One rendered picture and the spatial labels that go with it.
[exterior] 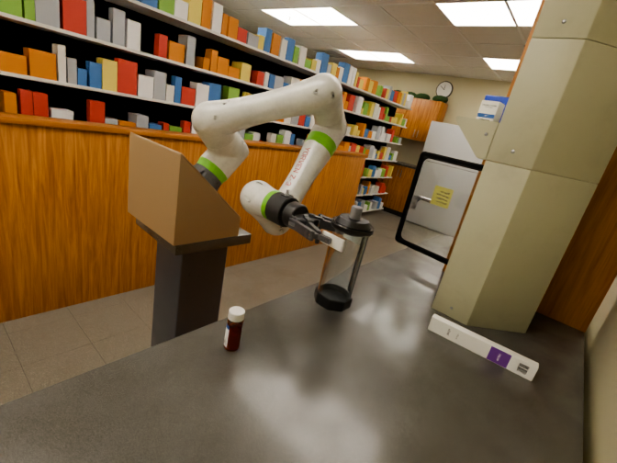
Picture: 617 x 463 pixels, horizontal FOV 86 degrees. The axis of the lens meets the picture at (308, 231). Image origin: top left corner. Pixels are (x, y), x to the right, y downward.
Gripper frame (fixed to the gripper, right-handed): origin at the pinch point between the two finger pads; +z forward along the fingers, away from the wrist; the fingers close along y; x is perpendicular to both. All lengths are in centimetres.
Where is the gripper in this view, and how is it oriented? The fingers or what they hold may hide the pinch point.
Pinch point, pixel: (347, 240)
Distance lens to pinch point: 84.7
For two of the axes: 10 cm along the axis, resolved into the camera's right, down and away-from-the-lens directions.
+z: 7.4, 3.6, -5.7
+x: -2.0, 9.2, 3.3
